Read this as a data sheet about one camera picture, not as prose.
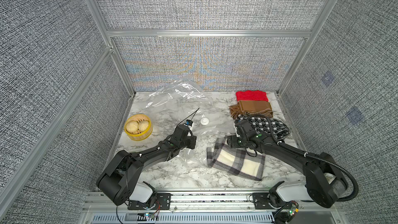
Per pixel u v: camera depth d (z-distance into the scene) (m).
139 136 0.92
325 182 0.42
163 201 0.74
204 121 1.00
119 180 0.43
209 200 0.75
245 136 0.66
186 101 1.13
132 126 0.95
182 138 0.69
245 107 1.06
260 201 0.73
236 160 0.81
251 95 1.19
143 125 0.95
